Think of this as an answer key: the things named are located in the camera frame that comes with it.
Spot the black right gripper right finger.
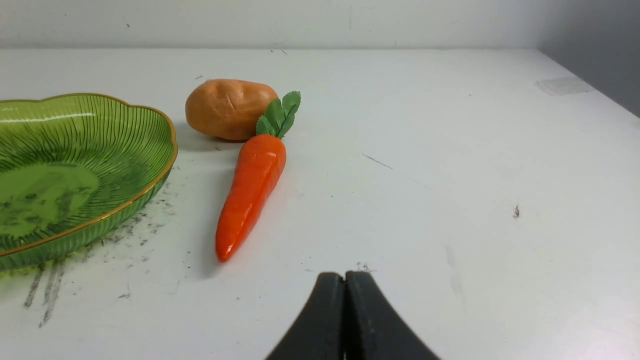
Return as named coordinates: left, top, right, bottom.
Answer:
left=344, top=271, right=439, bottom=360

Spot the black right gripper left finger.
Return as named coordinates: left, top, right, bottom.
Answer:
left=267, top=272, right=345, bottom=360

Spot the brown toy potato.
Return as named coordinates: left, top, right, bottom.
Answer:
left=185, top=79, right=278, bottom=141

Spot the orange toy carrot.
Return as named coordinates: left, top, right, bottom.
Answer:
left=215, top=90, right=302, bottom=263

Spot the green ribbed glass plate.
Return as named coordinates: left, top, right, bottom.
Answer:
left=0, top=93, right=179, bottom=272

